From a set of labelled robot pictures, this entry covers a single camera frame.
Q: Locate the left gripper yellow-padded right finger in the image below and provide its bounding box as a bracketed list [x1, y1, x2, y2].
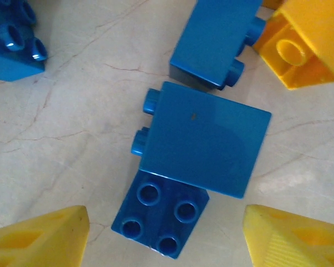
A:
[243, 204, 334, 267]

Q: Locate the left gripper yellow-padded left finger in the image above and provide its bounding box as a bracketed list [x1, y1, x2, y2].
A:
[0, 205, 90, 267]

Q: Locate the blue lego brick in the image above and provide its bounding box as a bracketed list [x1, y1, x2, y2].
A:
[111, 169, 210, 259]
[0, 0, 48, 82]
[131, 81, 272, 200]
[169, 0, 267, 91]

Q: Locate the yellow lego brick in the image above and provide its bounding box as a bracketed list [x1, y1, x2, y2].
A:
[262, 0, 285, 9]
[253, 0, 334, 91]

